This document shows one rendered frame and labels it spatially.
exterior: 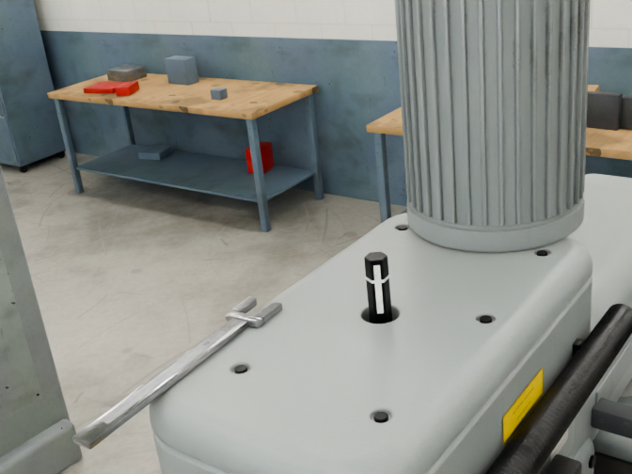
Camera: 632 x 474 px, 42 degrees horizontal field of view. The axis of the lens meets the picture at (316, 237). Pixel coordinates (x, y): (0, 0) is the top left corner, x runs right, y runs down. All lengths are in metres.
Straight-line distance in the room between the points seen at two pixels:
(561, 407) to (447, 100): 0.32
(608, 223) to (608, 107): 3.35
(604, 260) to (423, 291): 0.42
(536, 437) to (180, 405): 0.31
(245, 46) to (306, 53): 0.58
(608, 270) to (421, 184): 0.35
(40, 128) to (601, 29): 5.21
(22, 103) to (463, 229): 7.35
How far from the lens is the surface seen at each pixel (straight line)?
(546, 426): 0.78
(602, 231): 1.27
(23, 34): 8.11
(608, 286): 1.13
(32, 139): 8.19
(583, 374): 0.86
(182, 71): 6.58
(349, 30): 5.90
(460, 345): 0.73
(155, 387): 0.72
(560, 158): 0.88
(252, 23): 6.43
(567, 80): 0.87
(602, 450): 1.25
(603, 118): 4.65
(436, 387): 0.68
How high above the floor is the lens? 2.28
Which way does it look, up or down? 24 degrees down
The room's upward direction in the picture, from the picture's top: 6 degrees counter-clockwise
